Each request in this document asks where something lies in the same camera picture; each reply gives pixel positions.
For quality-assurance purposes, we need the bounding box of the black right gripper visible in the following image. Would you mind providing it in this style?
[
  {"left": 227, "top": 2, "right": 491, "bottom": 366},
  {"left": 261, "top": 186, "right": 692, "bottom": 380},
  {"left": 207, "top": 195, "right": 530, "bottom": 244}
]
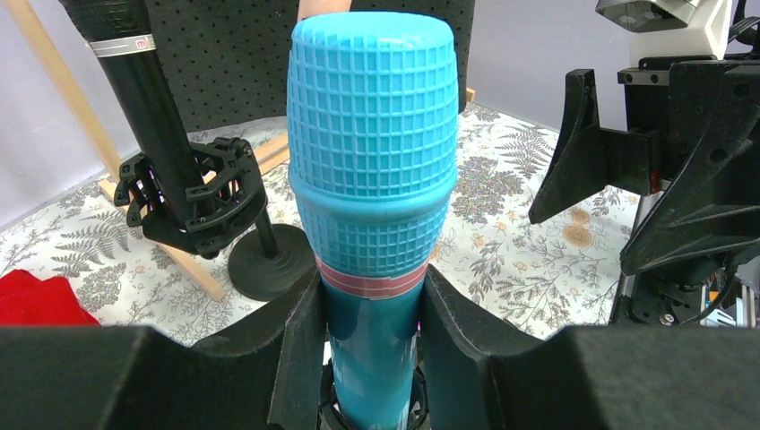
[{"left": 529, "top": 56, "right": 759, "bottom": 275}]

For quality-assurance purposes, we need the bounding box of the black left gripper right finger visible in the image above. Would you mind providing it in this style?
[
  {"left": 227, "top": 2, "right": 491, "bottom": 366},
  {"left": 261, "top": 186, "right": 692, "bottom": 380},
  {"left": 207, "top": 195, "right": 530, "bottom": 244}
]
[{"left": 420, "top": 267, "right": 759, "bottom": 429}]

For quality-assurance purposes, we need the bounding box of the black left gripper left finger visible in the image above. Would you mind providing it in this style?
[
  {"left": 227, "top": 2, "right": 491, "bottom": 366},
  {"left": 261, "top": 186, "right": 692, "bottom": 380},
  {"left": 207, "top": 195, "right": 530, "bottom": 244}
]
[{"left": 1, "top": 269, "right": 325, "bottom": 429}]

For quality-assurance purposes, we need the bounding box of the blue microphone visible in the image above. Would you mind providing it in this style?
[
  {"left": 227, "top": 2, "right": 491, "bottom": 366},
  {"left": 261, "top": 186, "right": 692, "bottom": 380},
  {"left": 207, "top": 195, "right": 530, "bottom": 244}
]
[{"left": 287, "top": 11, "right": 459, "bottom": 429}]

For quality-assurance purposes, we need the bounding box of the black handheld microphone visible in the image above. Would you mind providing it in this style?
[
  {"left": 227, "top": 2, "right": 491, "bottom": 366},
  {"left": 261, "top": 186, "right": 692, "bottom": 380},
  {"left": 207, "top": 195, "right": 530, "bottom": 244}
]
[{"left": 61, "top": 1, "right": 202, "bottom": 226}]

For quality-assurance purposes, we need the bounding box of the peach pink microphone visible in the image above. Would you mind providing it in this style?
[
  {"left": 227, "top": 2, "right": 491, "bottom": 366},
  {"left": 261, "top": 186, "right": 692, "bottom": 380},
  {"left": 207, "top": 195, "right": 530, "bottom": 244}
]
[{"left": 297, "top": 0, "right": 352, "bottom": 22}]

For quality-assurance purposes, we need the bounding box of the black round base stand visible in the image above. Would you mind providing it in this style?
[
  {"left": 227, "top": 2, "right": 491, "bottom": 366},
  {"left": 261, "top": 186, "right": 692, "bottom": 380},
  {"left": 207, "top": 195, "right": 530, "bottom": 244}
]
[{"left": 228, "top": 211, "right": 315, "bottom": 302}]

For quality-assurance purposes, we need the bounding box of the red folded cloth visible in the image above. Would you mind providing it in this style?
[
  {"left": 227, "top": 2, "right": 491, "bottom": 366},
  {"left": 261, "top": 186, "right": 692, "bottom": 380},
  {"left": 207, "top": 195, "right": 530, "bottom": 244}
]
[{"left": 1, "top": 270, "right": 99, "bottom": 326}]

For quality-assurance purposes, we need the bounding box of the dark grey dotted cloth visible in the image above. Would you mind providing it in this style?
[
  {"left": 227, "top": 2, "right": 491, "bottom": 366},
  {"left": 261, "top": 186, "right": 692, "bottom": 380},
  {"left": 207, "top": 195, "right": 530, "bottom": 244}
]
[{"left": 145, "top": 1, "right": 475, "bottom": 132}]

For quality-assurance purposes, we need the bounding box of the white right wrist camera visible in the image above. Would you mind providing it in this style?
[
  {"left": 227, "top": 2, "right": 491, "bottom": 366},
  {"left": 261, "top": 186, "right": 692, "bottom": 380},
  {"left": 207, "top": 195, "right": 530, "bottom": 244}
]
[{"left": 595, "top": 0, "right": 733, "bottom": 66}]

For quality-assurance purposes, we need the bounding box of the wooden rack frame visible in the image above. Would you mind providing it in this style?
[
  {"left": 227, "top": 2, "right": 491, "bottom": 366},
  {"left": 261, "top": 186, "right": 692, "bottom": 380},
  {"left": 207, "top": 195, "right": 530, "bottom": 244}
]
[{"left": 0, "top": 0, "right": 478, "bottom": 304}]

